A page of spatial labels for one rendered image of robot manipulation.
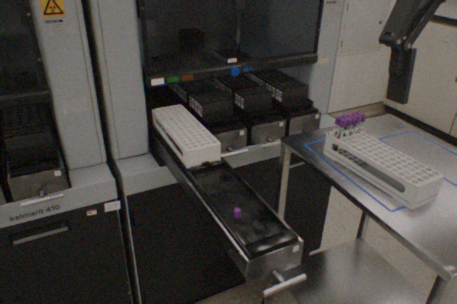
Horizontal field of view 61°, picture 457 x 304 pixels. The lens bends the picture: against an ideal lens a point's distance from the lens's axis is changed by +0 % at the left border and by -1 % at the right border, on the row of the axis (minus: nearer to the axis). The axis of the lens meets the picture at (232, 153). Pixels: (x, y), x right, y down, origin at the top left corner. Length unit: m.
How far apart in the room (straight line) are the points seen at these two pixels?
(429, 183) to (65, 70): 0.93
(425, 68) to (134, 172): 2.60
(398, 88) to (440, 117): 2.78
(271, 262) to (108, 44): 0.69
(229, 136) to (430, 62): 2.31
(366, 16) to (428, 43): 0.50
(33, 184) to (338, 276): 1.05
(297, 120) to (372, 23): 1.97
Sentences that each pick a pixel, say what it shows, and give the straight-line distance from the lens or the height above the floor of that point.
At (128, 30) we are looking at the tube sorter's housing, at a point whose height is 1.12.
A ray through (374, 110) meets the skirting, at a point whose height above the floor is 0.03.
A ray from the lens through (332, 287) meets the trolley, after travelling 1.48.
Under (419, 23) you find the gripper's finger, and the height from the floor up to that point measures 1.27.
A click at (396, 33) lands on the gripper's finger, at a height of 1.26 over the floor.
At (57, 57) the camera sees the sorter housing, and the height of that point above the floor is 1.07.
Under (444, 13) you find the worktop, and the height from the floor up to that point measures 0.89.
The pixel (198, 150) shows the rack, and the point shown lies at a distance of 1.01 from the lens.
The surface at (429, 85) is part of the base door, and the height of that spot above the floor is 0.38.
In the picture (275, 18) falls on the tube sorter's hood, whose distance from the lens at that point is 1.28.
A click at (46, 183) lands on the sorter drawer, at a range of 1.13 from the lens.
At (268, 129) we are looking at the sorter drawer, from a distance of 1.30.
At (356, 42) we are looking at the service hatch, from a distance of 3.17.
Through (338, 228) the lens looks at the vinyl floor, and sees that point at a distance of 2.17.
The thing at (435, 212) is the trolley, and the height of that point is 0.82.
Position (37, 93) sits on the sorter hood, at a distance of 1.10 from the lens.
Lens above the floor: 1.36
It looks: 30 degrees down
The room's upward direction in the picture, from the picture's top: 2 degrees clockwise
